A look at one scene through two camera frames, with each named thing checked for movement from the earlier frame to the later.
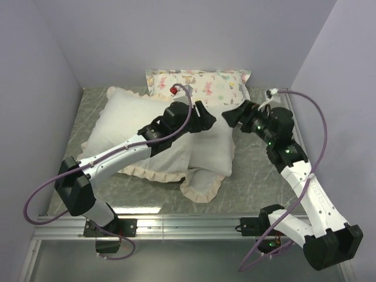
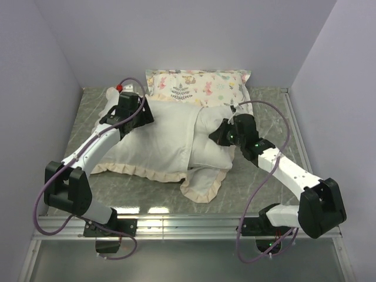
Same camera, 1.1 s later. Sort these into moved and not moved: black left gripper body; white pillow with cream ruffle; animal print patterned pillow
Moved: black left gripper body
Not moved: white pillow with cream ruffle; animal print patterned pillow
